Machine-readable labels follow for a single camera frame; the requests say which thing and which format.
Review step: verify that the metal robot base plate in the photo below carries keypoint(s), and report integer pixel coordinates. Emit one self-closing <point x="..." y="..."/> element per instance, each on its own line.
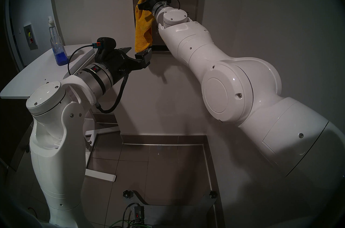
<point x="175" y="215"/>

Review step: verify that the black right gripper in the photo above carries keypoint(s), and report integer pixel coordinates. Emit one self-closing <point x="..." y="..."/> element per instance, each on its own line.
<point x="155" y="3"/>

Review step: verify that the black star knob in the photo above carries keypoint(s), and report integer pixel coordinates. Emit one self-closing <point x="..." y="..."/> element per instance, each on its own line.
<point x="128" y="194"/>
<point x="213" y="194"/>

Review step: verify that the white table leg frame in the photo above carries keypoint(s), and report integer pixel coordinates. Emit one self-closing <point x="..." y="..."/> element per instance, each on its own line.
<point x="99" y="176"/>

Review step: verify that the yellow microfibre cloth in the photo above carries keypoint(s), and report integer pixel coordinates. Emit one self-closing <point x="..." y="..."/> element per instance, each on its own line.
<point x="142" y="33"/>

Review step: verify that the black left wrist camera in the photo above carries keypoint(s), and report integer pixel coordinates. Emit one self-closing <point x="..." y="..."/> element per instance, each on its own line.
<point x="107" y="42"/>

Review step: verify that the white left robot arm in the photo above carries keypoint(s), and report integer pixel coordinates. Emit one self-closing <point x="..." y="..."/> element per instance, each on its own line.
<point x="56" y="162"/>

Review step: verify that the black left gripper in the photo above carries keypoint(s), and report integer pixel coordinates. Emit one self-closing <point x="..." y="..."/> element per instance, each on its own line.
<point x="113" y="63"/>

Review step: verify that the black box red switch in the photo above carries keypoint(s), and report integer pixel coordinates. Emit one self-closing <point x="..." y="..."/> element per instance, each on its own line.
<point x="139" y="213"/>

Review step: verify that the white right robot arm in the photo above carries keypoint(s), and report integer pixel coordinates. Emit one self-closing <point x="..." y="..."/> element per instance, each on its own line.
<point x="242" y="90"/>

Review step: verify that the clear spray bottle blue liquid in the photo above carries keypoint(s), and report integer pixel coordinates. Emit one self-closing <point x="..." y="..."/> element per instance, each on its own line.
<point x="61" y="59"/>

